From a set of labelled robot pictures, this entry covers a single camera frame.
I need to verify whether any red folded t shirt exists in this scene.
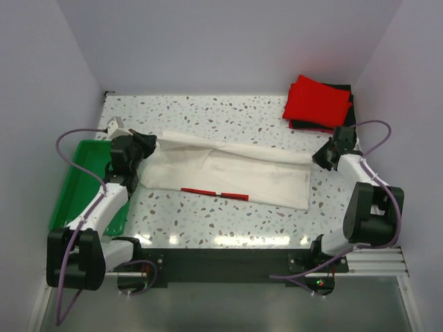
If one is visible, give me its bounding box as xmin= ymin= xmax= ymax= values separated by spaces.
xmin=282 ymin=75 xmax=352 ymax=129

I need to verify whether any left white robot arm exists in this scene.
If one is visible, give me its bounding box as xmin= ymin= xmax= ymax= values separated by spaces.
xmin=46 ymin=129 xmax=157 ymax=291

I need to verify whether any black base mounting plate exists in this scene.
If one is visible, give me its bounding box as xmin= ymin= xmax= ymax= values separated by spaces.
xmin=115 ymin=249 xmax=350 ymax=295

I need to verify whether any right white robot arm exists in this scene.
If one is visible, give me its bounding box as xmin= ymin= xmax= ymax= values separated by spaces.
xmin=308 ymin=127 xmax=404 ymax=272

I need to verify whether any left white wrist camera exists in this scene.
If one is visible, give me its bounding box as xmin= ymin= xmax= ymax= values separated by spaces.
xmin=105 ymin=116 xmax=132 ymax=140

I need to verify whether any green plastic tray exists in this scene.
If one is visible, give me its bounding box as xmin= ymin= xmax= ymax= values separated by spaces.
xmin=49 ymin=140 xmax=129 ymax=237

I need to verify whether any white t shirt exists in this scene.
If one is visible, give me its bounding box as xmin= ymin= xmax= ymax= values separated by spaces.
xmin=141 ymin=131 xmax=312 ymax=210

